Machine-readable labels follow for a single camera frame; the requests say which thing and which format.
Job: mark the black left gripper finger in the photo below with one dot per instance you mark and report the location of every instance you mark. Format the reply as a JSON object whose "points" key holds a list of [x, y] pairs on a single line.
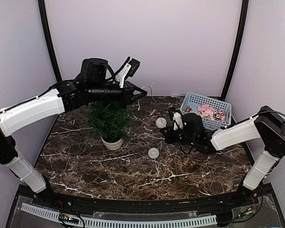
{"points": [[138, 96], [137, 90]]}

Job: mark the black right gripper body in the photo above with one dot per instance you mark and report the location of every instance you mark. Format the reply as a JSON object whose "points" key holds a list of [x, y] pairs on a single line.
{"points": [[173, 139]]}

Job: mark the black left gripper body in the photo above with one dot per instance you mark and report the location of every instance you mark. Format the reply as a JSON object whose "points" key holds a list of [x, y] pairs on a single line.
{"points": [[125, 97]]}

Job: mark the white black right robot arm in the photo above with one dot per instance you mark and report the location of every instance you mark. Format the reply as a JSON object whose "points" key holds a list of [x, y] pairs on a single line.
{"points": [[267, 125]]}

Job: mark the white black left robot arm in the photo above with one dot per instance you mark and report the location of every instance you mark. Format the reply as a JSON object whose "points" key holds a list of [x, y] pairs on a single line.
{"points": [[96, 82]]}

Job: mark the small green christmas tree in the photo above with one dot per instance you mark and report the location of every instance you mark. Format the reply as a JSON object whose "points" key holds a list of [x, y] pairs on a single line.
{"points": [[108, 120]]}

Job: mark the white tree pot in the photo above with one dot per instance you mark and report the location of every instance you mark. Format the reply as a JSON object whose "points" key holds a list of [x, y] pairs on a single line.
{"points": [[113, 145]]}

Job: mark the red ornament tag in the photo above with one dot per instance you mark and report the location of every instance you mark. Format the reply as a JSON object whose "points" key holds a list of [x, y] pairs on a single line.
{"points": [[188, 109]]}

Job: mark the pink bow ornaments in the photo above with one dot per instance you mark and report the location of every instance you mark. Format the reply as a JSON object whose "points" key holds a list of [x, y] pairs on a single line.
{"points": [[208, 112]]}

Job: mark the blue plastic basket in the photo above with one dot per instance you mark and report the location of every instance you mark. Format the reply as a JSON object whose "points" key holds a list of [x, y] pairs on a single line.
{"points": [[195, 100]]}

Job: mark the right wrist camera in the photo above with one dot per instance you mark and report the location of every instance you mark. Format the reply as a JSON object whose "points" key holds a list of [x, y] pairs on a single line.
{"points": [[176, 117]]}

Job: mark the black front rail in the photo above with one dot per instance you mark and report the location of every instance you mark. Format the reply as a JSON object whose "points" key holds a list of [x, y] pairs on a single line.
{"points": [[213, 204]]}

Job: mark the right black frame post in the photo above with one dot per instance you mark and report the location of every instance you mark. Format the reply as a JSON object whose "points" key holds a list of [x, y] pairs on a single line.
{"points": [[236, 49]]}

